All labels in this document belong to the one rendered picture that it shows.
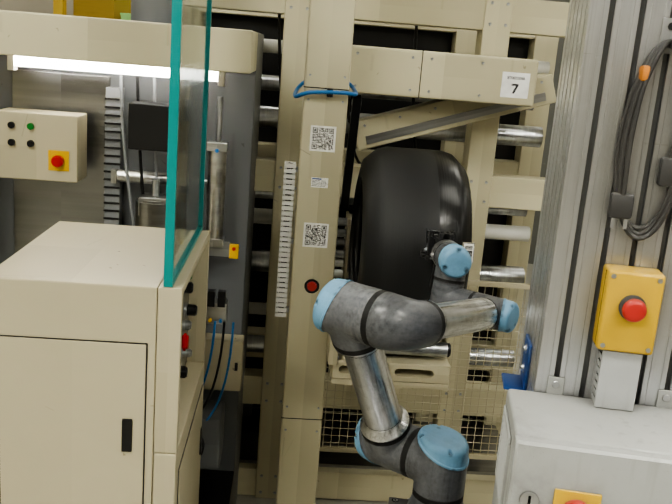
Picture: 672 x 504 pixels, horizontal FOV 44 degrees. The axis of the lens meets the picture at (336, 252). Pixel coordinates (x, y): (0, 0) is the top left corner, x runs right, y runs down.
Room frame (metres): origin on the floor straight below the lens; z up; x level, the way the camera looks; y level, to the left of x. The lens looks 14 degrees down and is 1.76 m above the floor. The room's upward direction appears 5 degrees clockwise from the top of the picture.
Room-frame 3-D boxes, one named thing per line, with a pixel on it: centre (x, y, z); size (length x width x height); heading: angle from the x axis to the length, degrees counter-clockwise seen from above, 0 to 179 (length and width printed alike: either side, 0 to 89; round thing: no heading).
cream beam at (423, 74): (2.84, -0.29, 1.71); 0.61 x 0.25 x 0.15; 94
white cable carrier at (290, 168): (2.46, 0.15, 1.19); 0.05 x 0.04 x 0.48; 4
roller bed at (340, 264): (2.90, 0.06, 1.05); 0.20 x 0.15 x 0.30; 94
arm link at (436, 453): (1.71, -0.27, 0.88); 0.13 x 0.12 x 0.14; 54
